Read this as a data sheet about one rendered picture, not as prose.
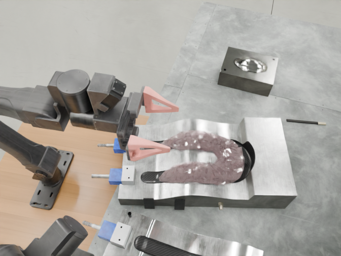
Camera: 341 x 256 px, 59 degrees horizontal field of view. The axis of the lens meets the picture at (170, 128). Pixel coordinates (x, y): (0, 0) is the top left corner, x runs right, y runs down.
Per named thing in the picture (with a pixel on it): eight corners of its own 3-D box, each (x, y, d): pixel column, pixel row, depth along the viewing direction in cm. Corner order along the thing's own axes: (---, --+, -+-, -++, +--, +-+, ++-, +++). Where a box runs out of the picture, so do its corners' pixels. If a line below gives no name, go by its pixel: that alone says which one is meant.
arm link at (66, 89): (97, 64, 54) (35, 55, 56) (80, 100, 50) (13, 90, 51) (107, 103, 64) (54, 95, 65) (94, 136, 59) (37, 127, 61)
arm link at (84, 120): (104, 93, 58) (71, 88, 59) (95, 116, 55) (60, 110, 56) (110, 114, 64) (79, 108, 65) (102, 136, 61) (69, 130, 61)
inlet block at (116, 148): (98, 156, 97) (94, 148, 93) (100, 142, 100) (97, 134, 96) (138, 156, 97) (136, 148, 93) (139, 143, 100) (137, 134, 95)
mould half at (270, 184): (120, 204, 91) (114, 191, 82) (129, 133, 105) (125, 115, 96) (284, 209, 90) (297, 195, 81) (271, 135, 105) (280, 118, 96)
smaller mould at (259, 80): (217, 84, 118) (219, 71, 112) (225, 59, 126) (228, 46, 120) (268, 97, 115) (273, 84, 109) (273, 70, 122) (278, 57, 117)
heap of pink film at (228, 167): (158, 188, 88) (157, 177, 81) (161, 136, 98) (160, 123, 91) (246, 189, 88) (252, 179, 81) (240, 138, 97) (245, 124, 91)
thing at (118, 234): (80, 233, 80) (75, 228, 76) (89, 216, 83) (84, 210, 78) (125, 250, 78) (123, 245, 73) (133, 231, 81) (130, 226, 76)
